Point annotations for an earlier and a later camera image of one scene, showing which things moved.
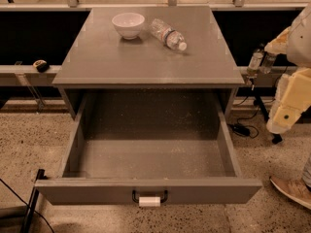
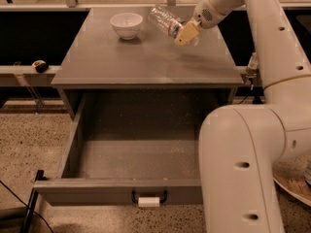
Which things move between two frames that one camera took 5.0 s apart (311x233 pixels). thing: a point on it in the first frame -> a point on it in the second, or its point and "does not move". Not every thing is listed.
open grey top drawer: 179,142 does not move
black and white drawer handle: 150,201 does not move
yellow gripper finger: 286,112 -> 188,33
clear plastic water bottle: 171,37 -> 165,20
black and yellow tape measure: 41,65 does not move
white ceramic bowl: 128,24 does not move
